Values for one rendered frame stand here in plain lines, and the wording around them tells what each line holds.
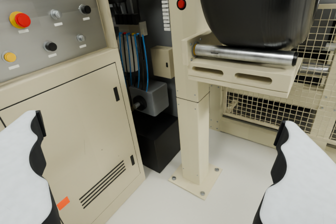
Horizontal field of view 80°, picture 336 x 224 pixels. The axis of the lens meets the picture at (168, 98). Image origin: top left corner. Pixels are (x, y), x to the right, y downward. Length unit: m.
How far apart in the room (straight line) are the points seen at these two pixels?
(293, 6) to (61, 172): 0.97
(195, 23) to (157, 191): 1.02
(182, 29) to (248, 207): 1.03
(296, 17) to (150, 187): 1.21
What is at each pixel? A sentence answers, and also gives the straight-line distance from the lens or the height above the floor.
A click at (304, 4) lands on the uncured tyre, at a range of 0.61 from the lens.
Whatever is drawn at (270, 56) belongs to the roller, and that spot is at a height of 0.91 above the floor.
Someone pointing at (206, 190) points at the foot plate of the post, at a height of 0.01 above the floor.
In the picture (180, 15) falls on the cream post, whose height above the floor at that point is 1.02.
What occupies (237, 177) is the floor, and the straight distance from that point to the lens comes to 1.48.
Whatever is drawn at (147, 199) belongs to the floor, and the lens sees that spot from 1.39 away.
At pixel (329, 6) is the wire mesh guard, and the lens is 1.16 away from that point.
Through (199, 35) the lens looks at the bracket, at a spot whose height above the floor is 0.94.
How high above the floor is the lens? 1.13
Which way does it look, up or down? 29 degrees down
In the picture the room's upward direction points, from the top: 6 degrees counter-clockwise
